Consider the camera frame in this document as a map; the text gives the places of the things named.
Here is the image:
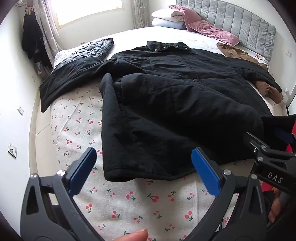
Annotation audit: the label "window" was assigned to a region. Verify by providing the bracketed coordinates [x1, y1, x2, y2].
[43, 0, 135, 30]

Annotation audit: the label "light grey bed cover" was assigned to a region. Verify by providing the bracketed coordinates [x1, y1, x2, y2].
[54, 25, 275, 112]

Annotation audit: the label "brown garment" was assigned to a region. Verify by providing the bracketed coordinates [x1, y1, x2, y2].
[217, 43, 284, 104]

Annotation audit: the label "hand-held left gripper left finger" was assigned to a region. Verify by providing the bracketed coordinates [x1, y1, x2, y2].
[20, 147, 104, 241]

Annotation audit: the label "patterned grey curtain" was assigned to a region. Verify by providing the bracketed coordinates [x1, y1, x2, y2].
[131, 0, 150, 29]
[32, 0, 63, 68]

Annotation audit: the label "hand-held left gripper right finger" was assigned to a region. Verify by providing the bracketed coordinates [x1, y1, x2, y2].
[185, 147, 269, 241]

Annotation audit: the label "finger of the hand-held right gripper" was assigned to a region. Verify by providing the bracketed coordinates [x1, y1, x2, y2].
[274, 126, 296, 149]
[246, 132, 296, 163]

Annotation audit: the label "person's left hand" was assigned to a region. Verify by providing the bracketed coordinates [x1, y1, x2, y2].
[114, 229, 149, 241]

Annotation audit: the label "black coat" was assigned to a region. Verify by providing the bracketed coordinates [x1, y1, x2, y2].
[39, 40, 296, 182]

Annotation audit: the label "hanging black clothes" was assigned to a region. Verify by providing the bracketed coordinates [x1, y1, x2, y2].
[22, 13, 53, 70]

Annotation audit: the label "pink velvet pillow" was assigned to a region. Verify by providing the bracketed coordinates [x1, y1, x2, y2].
[186, 20, 241, 46]
[168, 5, 204, 31]

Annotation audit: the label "folded white blanket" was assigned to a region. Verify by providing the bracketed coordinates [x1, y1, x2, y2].
[151, 10, 185, 24]

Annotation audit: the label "grey padded headboard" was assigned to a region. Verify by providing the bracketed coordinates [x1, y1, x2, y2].
[176, 0, 277, 63]

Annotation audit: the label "person's right hand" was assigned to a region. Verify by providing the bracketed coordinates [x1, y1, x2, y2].
[268, 189, 282, 222]

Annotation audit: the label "black quilted puffer jacket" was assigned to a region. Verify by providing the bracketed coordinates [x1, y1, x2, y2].
[55, 38, 114, 70]

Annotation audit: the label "folded light blue blanket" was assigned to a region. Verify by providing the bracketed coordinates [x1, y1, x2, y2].
[151, 18, 187, 30]

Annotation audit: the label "cherry print bedsheet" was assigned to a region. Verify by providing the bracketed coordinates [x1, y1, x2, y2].
[50, 83, 241, 241]

